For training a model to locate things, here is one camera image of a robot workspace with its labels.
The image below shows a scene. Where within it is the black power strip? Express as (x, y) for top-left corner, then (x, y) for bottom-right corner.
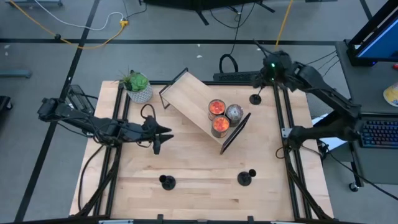
(213, 70), (262, 83)

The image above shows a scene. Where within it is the black floor object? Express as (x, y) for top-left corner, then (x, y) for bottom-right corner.
(0, 95), (13, 112)

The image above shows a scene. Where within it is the black right arm floor cable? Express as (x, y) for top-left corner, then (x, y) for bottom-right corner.
(323, 146), (398, 202)

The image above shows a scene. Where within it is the silver-lidded tin can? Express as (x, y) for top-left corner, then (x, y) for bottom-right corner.
(225, 104), (244, 128)

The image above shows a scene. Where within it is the thin black cable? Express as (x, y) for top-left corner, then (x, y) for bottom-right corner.
(306, 50), (338, 67)

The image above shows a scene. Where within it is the black coiled floor cable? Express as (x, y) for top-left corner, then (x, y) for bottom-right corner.
(218, 0), (246, 74)

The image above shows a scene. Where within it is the white paper sheet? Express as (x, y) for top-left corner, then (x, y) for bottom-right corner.
(310, 113), (346, 151)

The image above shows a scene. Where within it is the yellow extension cord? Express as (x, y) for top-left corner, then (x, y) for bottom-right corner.
(7, 0), (130, 50)

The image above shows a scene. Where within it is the black left arm table cable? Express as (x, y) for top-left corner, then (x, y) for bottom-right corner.
(77, 144), (105, 212)

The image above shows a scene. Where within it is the black computer monitor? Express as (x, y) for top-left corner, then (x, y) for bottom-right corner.
(346, 0), (398, 67)

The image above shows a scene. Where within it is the succulent in patterned white pot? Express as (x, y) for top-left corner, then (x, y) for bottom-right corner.
(118, 68), (154, 105)

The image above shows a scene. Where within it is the wooden shelf riser black frame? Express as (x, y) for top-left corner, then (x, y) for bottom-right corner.
(158, 67), (252, 156)

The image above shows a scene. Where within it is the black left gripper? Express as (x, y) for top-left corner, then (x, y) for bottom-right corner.
(139, 115), (175, 156)

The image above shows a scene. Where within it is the dark grey desk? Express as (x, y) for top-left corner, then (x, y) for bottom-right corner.
(335, 39), (398, 193)

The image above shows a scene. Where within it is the black partition screen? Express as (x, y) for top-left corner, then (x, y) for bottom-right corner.
(139, 0), (276, 26)

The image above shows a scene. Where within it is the yellow white round object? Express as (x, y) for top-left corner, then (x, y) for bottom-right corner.
(382, 82), (398, 108)

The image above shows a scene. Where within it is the grey floor bar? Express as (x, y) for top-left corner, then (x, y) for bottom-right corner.
(6, 0), (63, 7)

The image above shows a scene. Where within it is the black computer keyboard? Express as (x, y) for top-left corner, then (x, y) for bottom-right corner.
(357, 118), (398, 149)

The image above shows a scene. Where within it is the yellow hanging cable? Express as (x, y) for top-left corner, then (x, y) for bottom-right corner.
(275, 0), (295, 51)

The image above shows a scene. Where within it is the white floor cable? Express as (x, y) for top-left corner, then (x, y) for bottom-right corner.
(33, 0), (125, 31)

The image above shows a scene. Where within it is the black power supply box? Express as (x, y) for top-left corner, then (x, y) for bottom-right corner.
(66, 84), (96, 116)

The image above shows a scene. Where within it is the black candle stick holder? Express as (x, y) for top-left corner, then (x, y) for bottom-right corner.
(159, 174), (177, 192)
(249, 83), (266, 106)
(237, 168), (257, 187)

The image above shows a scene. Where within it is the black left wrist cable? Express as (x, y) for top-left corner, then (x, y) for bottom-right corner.
(139, 103), (157, 121)

